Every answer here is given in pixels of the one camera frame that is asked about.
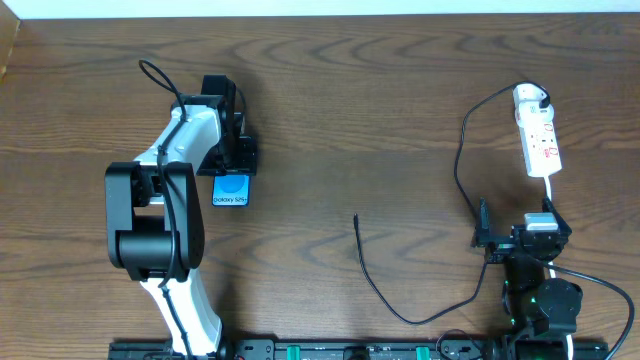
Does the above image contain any blue screen Galaxy smartphone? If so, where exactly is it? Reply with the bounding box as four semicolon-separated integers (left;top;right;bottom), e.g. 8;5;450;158
212;175;251;207

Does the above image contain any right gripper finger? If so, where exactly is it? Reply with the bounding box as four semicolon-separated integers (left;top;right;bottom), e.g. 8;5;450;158
474;198;491;240
542;197;571;234

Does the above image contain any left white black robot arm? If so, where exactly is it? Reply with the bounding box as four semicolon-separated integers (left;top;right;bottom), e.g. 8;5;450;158
104;75;257;359

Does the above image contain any white charger plug adapter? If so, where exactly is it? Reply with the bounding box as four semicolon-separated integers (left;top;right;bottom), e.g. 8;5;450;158
515;101;554;128

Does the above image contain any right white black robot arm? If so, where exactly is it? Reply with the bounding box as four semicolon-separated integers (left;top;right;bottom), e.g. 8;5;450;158
472;198;583;359

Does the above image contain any white power strip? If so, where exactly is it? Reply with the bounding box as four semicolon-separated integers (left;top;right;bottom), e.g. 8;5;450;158
513;83;562;178

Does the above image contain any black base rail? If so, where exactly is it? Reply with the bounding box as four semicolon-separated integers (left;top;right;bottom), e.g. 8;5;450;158
107;337;611;360

